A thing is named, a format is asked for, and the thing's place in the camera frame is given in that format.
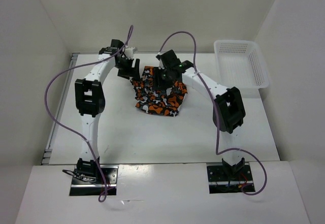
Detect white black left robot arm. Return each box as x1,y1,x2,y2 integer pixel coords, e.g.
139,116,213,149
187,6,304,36
75,39,140,183

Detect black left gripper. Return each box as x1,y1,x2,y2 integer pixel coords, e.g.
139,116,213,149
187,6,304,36
115,57,141,81

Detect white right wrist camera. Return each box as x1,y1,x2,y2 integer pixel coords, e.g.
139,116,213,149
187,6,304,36
156,52,165,69

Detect white perforated plastic basket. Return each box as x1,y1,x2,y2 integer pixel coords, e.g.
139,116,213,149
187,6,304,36
214,40,270,89

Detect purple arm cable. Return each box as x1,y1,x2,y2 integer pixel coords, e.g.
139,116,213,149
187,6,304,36
158,31,268,196
44,25,134,203

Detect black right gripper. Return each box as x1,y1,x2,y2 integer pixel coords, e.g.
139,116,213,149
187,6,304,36
152,66,174,90

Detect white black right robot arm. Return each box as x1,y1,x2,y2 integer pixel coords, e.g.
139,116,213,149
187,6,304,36
154,50,246,155

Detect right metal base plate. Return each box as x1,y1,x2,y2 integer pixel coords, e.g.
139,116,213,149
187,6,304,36
206,163,255,194

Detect metal base plate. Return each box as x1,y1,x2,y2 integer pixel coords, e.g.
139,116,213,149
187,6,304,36
63,165,119,197
206,163,255,194

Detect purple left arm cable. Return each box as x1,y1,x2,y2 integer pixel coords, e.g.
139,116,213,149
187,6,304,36
44,25,134,203

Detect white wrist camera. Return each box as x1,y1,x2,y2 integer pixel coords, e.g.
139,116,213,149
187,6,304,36
156,52,165,69
124,47,138,59

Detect orange camouflage shorts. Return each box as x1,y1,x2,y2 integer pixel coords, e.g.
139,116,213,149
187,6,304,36
130,66,187,117

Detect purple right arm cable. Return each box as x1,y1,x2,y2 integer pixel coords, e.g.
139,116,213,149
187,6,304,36
158,31,268,196

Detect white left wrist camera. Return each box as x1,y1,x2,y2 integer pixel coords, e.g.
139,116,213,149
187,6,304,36
124,47,138,59

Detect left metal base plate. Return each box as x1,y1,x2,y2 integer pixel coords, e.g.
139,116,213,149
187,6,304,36
63,165,119,197

